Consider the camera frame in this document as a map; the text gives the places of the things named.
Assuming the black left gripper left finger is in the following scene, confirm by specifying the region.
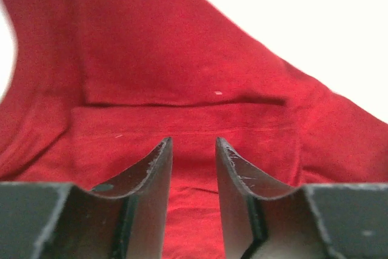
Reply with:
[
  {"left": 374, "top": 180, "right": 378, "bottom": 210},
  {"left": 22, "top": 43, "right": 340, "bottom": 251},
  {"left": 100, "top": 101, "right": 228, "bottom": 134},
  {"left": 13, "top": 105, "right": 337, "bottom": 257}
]
[{"left": 1, "top": 138, "right": 173, "bottom": 258}]

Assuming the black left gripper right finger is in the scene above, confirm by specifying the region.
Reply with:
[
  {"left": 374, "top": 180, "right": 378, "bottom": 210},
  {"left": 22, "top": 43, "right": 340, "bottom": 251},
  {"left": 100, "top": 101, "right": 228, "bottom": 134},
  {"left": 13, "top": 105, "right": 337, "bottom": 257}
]
[{"left": 216, "top": 138, "right": 387, "bottom": 258}]

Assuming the dark red t-shirt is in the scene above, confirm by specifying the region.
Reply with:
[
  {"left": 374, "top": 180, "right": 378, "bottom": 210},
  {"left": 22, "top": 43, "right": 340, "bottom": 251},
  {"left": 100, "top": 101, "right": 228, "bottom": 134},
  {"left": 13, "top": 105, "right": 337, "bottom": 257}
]
[{"left": 1, "top": 0, "right": 387, "bottom": 258}]

